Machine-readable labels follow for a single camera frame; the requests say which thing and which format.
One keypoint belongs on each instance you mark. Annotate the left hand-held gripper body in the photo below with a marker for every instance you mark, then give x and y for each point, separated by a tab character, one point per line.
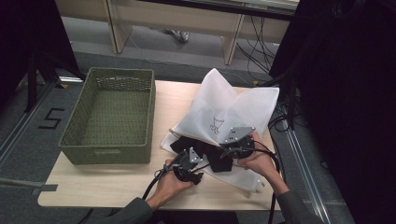
183	165

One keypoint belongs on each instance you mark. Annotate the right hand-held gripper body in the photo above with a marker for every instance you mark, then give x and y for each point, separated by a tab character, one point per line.
239	146

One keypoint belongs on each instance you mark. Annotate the black cloth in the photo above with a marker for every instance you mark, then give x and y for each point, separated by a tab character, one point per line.
218	158

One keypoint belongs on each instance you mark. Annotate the white mesh laundry bag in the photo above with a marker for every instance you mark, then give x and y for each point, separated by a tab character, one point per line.
224	105

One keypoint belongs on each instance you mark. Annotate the green woven basket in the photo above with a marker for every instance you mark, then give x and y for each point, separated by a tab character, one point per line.
115	115

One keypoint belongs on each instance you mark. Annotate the person's left hand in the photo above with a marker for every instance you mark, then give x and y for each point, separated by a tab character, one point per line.
168	189

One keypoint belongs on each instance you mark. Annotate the person's right hand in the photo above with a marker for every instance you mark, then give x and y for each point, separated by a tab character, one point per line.
263	165

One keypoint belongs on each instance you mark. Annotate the person's dark clothing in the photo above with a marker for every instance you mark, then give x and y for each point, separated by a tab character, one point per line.
193	218

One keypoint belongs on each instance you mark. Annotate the black metal stand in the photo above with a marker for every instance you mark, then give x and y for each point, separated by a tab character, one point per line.
289	99
32	81

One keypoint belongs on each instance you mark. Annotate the large black curtain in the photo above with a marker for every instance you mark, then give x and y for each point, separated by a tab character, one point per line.
348	109

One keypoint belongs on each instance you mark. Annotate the light wooden desk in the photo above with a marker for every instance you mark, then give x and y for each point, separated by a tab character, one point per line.
174	15

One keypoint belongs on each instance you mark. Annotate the small black curtain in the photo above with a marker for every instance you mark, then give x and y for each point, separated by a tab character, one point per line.
28	40

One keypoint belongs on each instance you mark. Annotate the metal floor rail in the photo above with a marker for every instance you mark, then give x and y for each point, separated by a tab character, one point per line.
306	174
21	124

